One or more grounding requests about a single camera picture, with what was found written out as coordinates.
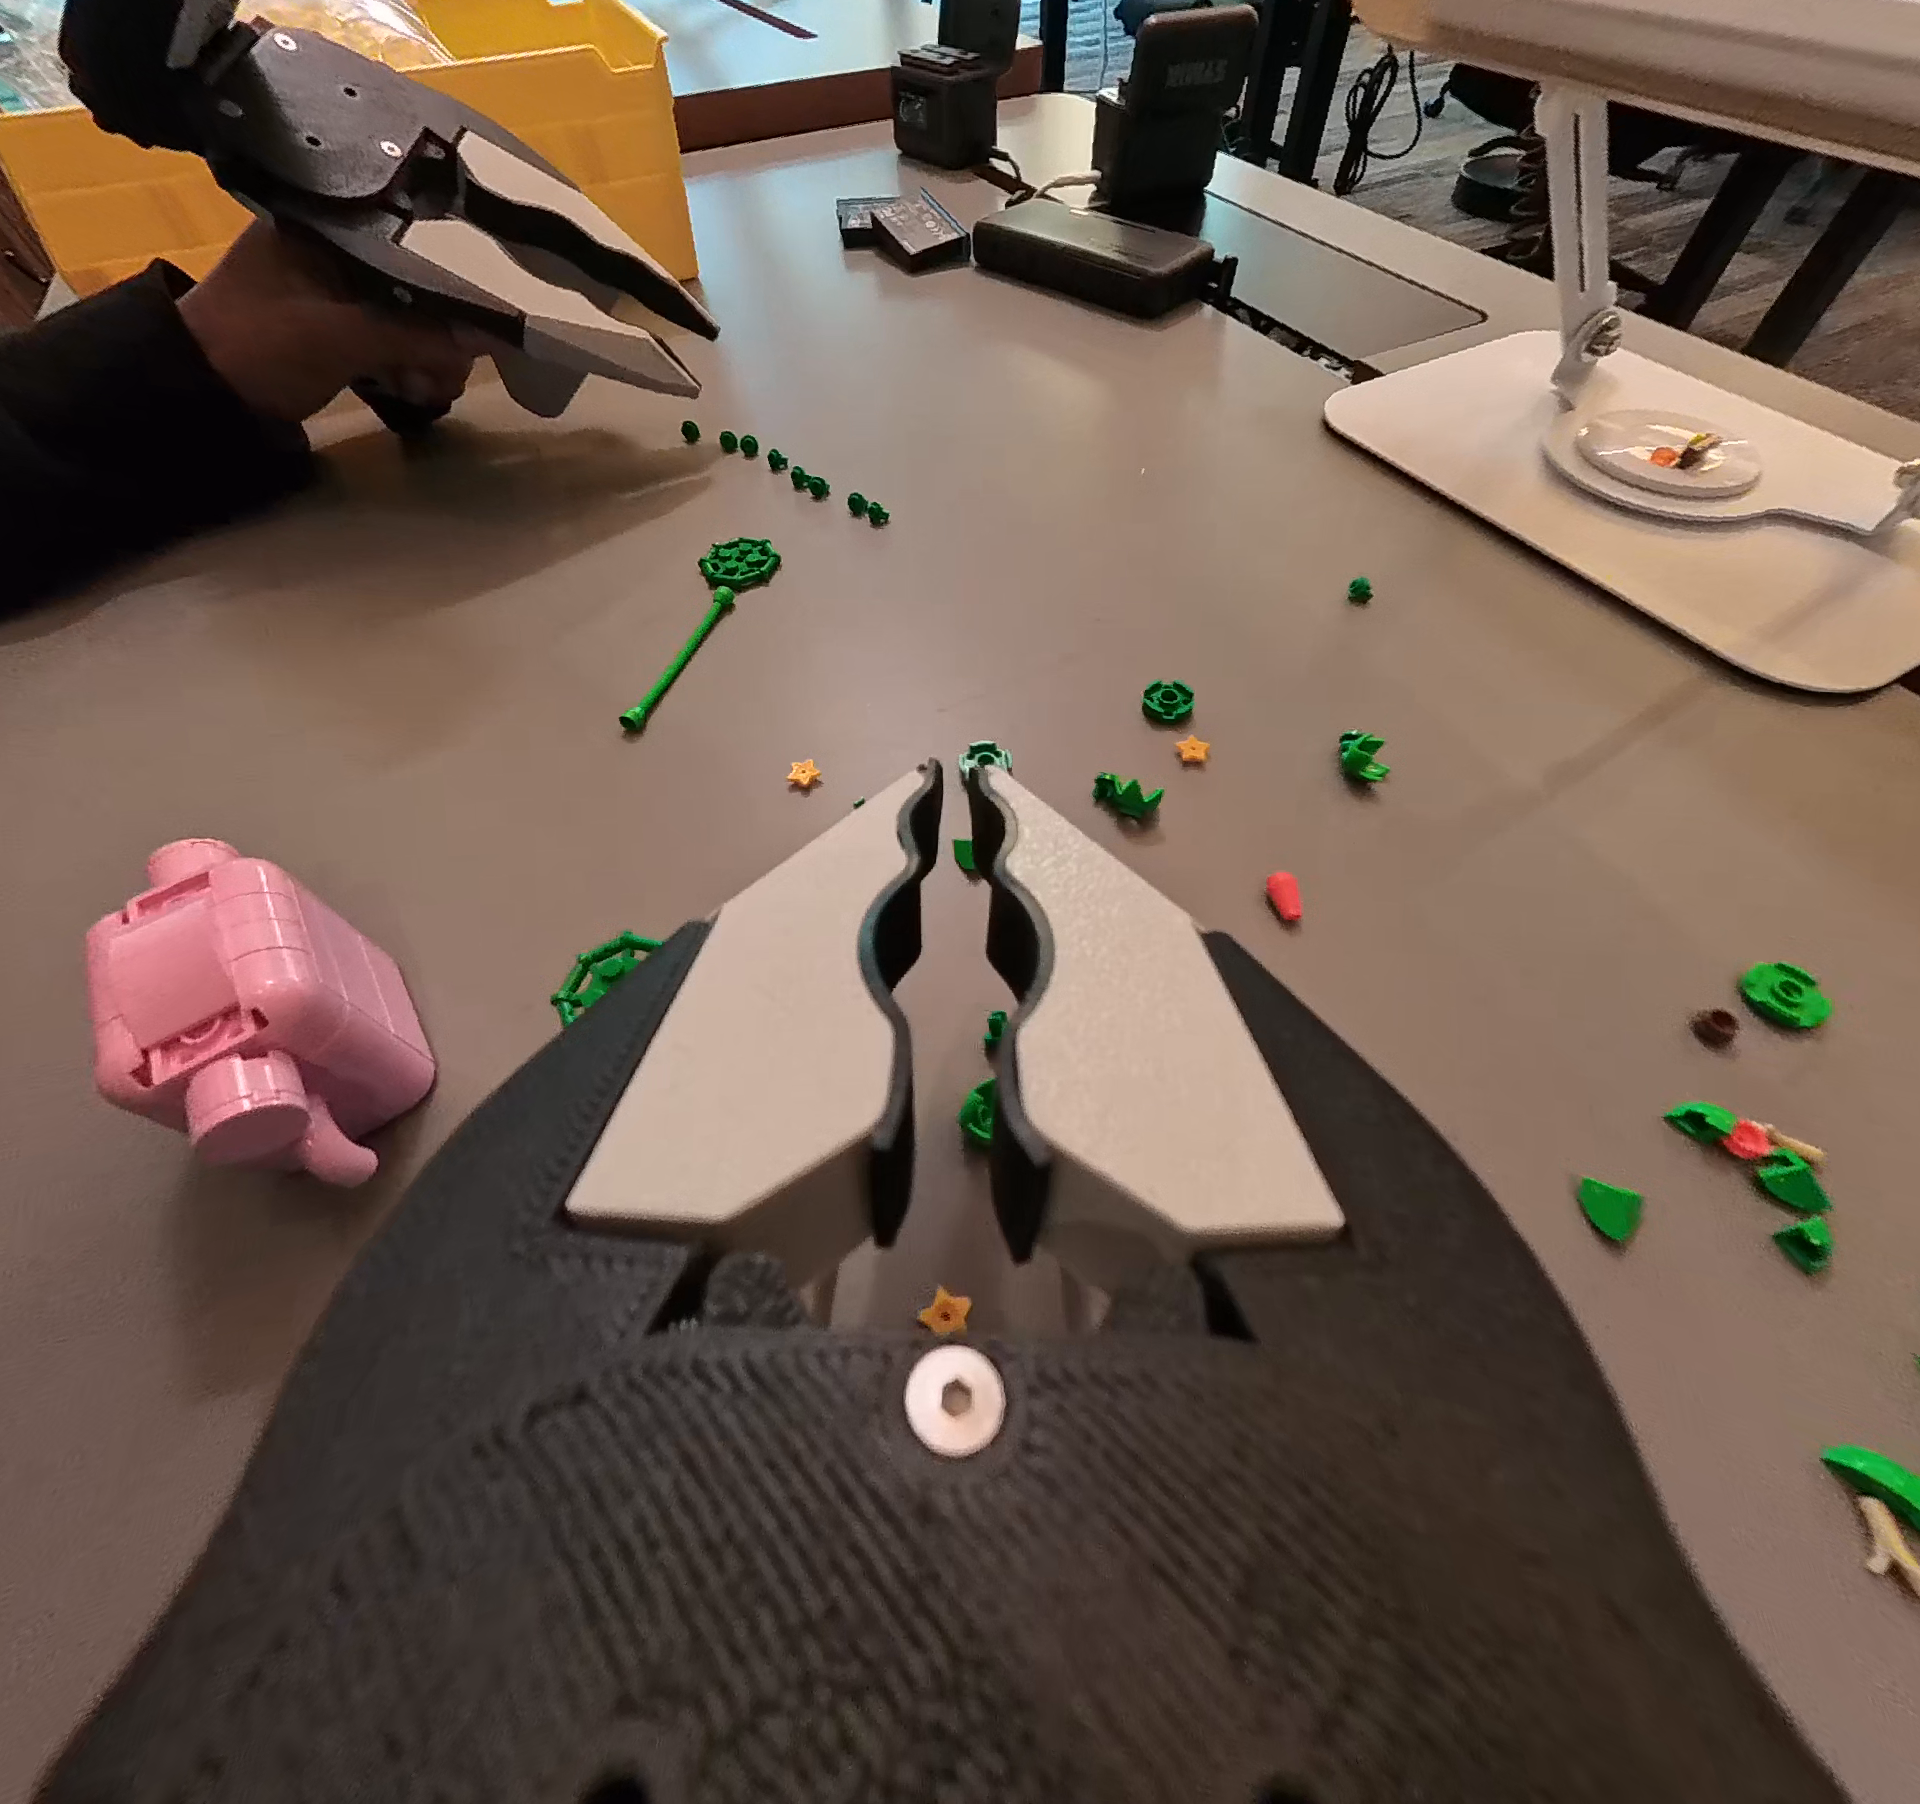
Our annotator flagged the green stem rod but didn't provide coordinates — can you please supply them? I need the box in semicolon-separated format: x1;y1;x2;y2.
621;588;741;735

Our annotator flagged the person's left hand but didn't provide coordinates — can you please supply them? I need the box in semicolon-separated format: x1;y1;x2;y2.
181;223;507;435

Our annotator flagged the person's left forearm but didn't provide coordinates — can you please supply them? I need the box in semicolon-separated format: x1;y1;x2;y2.
0;261;321;622

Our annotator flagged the pile of green leaf pieces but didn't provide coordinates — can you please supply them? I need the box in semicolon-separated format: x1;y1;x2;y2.
1663;1100;1920;1528

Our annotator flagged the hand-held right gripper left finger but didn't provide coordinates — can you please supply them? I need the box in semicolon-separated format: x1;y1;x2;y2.
563;759;947;1325

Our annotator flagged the grey desk cable flap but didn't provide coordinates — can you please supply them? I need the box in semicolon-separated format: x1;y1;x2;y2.
1207;154;1487;372

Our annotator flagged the pink brick model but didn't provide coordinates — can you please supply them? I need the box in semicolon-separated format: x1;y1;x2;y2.
86;838;441;1190

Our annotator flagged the row of small green studs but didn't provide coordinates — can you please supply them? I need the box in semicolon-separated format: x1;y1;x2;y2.
679;419;891;528

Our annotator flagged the black charging dock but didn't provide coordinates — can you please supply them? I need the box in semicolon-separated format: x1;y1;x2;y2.
1094;4;1261;219

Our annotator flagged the black battery charger case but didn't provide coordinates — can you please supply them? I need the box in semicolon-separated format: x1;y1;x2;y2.
891;42;999;170

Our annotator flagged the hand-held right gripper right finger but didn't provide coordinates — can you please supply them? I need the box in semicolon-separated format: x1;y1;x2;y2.
961;764;1347;1304

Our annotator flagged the white book stand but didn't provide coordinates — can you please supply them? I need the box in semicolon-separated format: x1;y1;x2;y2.
1324;0;1920;696

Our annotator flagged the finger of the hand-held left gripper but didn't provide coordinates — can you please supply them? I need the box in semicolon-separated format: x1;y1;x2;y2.
402;216;705;421
456;131;721;344

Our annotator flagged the yellow plastic bin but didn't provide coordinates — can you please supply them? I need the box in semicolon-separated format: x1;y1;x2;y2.
0;0;700;297

